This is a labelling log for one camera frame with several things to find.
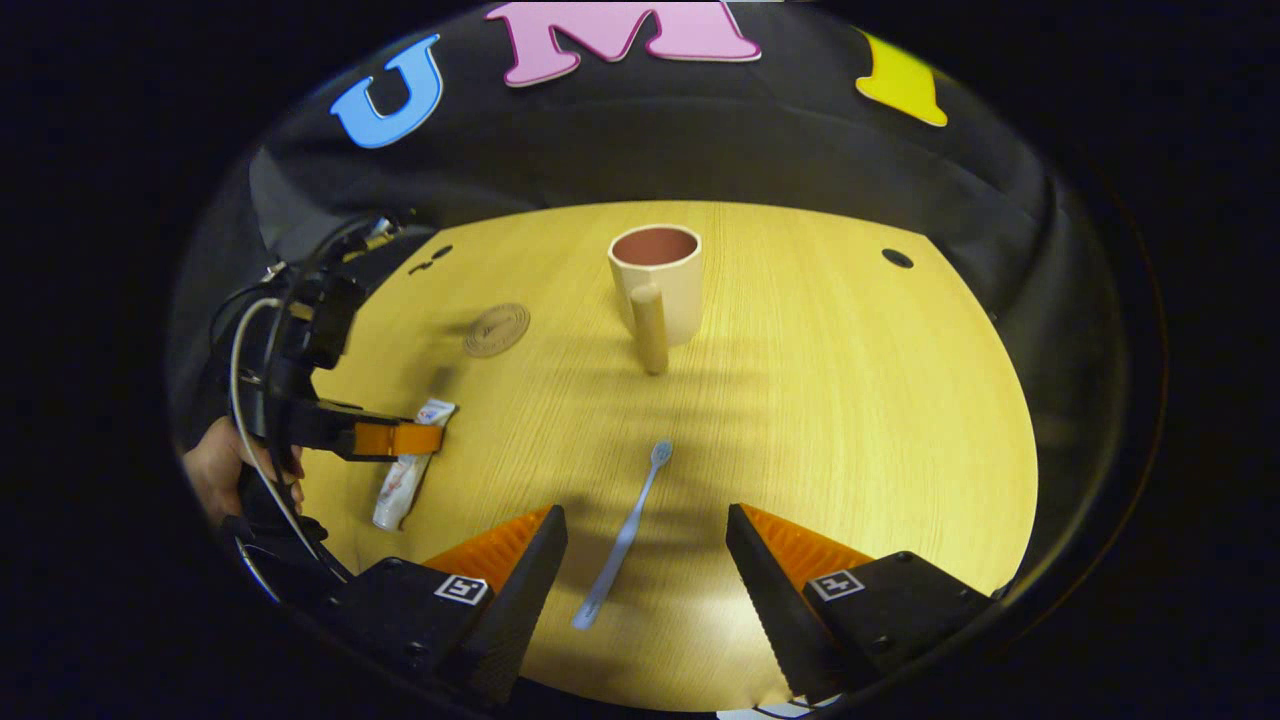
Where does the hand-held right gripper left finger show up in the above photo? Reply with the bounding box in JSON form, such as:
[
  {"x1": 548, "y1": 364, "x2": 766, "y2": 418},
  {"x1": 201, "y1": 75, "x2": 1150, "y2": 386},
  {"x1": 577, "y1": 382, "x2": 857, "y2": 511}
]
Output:
[{"x1": 325, "y1": 504, "x2": 569, "y2": 707}]

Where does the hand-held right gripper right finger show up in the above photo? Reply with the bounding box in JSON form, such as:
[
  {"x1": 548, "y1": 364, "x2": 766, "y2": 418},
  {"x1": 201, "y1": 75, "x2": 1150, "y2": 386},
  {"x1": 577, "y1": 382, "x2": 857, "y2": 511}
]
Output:
[{"x1": 725, "y1": 503, "x2": 996, "y2": 703}]

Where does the light blue toothbrush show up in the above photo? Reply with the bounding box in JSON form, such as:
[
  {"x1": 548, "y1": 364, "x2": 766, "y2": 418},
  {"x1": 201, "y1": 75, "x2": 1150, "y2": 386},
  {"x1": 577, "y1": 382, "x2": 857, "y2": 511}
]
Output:
[{"x1": 572, "y1": 440, "x2": 674, "y2": 631}]

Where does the black backdrop cloth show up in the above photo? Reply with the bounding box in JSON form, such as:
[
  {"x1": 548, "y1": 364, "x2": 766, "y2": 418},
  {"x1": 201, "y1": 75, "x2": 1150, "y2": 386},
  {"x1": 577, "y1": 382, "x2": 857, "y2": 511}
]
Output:
[{"x1": 170, "y1": 0, "x2": 1131, "y2": 601}]

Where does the wooden desktop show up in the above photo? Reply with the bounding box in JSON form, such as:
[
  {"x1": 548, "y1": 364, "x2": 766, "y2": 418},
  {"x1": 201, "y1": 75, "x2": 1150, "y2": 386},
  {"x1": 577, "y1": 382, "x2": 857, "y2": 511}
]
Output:
[{"x1": 300, "y1": 200, "x2": 1041, "y2": 713}]

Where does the white cable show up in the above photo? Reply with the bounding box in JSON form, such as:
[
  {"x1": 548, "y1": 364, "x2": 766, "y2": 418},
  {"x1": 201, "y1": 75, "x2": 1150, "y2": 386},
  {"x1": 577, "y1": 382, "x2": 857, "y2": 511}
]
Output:
[{"x1": 228, "y1": 297, "x2": 353, "y2": 583}]

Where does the beige cup with handle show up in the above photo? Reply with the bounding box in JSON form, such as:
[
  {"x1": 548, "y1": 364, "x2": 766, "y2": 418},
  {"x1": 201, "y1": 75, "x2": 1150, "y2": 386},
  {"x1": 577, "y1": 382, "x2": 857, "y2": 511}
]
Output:
[{"x1": 608, "y1": 225, "x2": 704, "y2": 376}]

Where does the white toothpaste tube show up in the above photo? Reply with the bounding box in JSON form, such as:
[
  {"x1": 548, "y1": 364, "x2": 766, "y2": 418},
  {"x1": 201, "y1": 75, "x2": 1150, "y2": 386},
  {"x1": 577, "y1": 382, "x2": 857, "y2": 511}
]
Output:
[{"x1": 372, "y1": 398, "x2": 457, "y2": 531}]

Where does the round wooden coaster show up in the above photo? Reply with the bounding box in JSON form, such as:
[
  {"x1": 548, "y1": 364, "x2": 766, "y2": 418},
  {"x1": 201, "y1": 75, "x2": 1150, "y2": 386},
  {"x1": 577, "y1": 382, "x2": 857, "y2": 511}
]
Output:
[{"x1": 463, "y1": 303, "x2": 531, "y2": 359}]

